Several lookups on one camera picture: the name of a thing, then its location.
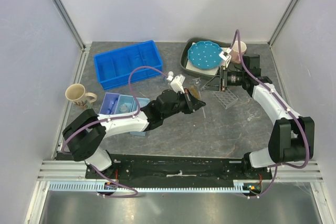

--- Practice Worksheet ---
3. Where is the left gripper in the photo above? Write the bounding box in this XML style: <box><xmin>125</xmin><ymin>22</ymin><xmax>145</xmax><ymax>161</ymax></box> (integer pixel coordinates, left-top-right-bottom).
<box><xmin>162</xmin><ymin>88</ymin><xmax>205</xmax><ymax>120</ymax></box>

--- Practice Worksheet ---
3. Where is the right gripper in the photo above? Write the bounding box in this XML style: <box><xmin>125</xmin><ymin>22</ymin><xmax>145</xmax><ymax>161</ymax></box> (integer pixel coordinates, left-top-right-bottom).
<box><xmin>201</xmin><ymin>66</ymin><xmax>247</xmax><ymax>92</ymax></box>

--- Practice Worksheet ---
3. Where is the dropper bottle white cap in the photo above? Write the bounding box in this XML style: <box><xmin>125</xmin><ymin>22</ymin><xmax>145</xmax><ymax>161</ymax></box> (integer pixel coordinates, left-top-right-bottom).
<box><xmin>165</xmin><ymin>71</ymin><xmax>174</xmax><ymax>82</ymax></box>

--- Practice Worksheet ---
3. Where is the small glass beaker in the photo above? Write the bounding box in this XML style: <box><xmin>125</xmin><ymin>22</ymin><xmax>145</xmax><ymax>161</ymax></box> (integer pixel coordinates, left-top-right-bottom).
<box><xmin>119</xmin><ymin>104</ymin><xmax>128</xmax><ymax>113</ymax></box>

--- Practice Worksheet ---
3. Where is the clear safety goggles blue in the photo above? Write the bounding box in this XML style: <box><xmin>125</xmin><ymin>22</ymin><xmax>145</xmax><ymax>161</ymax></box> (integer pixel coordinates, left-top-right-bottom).
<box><xmin>106</xmin><ymin>98</ymin><xmax>118</xmax><ymax>114</ymax></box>

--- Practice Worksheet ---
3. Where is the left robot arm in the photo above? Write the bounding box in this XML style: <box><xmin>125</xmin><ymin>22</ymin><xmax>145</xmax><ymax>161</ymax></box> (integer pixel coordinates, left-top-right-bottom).
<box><xmin>62</xmin><ymin>88</ymin><xmax>206</xmax><ymax>178</ymax></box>

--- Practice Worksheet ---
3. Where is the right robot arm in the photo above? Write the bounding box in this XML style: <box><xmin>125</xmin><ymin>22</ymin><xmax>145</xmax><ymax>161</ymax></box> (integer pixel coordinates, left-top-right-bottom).
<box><xmin>217</xmin><ymin>56</ymin><xmax>314</xmax><ymax>179</ymax></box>

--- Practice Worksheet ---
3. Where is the clear test tube rack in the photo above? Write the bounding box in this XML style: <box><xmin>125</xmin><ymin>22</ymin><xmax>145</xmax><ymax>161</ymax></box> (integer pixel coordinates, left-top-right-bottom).
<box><xmin>214</xmin><ymin>88</ymin><xmax>238</xmax><ymax>109</ymax></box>

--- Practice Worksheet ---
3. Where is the blue dotted plate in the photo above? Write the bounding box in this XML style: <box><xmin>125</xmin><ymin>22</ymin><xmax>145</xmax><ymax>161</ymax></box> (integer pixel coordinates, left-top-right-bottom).
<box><xmin>187</xmin><ymin>40</ymin><xmax>223</xmax><ymax>70</ymax></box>

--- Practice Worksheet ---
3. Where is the white square plate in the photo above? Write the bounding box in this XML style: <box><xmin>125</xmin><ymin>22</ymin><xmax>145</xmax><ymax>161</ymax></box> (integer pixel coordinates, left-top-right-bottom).
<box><xmin>185</xmin><ymin>40</ymin><xmax>226</xmax><ymax>76</ymax></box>

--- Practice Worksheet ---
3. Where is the pink mug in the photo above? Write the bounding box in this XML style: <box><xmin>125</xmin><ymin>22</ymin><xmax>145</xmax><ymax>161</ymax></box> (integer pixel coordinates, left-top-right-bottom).
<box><xmin>229</xmin><ymin>40</ymin><xmax>247</xmax><ymax>64</ymax></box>

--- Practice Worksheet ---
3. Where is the grey oval tray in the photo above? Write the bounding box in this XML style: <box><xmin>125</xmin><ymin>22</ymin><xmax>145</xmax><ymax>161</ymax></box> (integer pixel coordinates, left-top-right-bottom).
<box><xmin>180</xmin><ymin>37</ymin><xmax>230</xmax><ymax>80</ymax></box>

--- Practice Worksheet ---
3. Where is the light blue right box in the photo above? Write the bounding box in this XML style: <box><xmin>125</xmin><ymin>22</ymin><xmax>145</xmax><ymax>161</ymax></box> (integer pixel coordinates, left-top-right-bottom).
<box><xmin>130</xmin><ymin>98</ymin><xmax>150</xmax><ymax>136</ymax></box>

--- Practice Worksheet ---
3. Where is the light blue box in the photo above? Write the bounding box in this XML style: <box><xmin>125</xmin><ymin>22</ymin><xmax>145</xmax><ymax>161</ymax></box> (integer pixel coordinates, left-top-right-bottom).
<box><xmin>114</xmin><ymin>94</ymin><xmax>134</xmax><ymax>114</ymax></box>
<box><xmin>130</xmin><ymin>98</ymin><xmax>150</xmax><ymax>136</ymax></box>

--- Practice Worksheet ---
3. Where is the blue divided plastic bin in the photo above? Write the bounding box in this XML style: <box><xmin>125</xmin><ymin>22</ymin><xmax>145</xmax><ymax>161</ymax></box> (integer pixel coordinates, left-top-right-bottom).
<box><xmin>94</xmin><ymin>40</ymin><xmax>163</xmax><ymax>90</ymax></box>

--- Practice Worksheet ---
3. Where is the light blue middle box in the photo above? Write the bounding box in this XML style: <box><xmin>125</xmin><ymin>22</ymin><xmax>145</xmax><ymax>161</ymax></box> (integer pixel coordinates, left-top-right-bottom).
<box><xmin>114</xmin><ymin>94</ymin><xmax>134</xmax><ymax>114</ymax></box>

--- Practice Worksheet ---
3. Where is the purple small box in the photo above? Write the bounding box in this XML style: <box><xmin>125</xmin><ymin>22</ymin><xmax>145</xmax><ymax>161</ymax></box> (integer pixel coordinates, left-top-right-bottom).
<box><xmin>99</xmin><ymin>92</ymin><xmax>120</xmax><ymax>115</ymax></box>

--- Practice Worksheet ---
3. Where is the beige floral mug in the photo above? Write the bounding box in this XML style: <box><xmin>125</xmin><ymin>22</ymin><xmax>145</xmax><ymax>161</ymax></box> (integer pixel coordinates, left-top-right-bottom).
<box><xmin>65</xmin><ymin>83</ymin><xmax>97</xmax><ymax>110</ymax></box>

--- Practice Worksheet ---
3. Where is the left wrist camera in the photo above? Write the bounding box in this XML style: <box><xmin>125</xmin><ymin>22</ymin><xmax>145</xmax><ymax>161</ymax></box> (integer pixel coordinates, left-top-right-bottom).
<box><xmin>166</xmin><ymin>74</ymin><xmax>185</xmax><ymax>93</ymax></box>

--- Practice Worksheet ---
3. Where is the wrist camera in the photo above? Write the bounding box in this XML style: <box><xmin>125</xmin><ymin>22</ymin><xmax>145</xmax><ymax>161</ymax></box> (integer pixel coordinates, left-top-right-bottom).
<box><xmin>166</xmin><ymin>74</ymin><xmax>185</xmax><ymax>93</ymax></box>
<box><xmin>219</xmin><ymin>48</ymin><xmax>232</xmax><ymax>69</ymax></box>

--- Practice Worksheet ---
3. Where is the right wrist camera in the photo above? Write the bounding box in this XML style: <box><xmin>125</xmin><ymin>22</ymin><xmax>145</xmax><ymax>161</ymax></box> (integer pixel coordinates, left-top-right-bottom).
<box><xmin>219</xmin><ymin>48</ymin><xmax>232</xmax><ymax>69</ymax></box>

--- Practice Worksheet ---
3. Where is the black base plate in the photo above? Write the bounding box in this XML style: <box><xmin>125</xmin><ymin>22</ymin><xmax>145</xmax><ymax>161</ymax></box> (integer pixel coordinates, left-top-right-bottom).
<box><xmin>85</xmin><ymin>154</ymin><xmax>272</xmax><ymax>189</ymax></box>

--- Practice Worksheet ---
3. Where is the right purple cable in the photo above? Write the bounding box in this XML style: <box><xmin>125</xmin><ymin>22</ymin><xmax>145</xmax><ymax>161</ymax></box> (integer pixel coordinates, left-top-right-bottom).
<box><xmin>227</xmin><ymin>29</ymin><xmax>310</xmax><ymax>201</ymax></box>

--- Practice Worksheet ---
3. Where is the light blue cable duct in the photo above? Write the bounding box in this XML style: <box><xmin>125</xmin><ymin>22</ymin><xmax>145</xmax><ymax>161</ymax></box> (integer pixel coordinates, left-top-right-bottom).
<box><xmin>48</xmin><ymin>181</ymin><xmax>250</xmax><ymax>193</ymax></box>

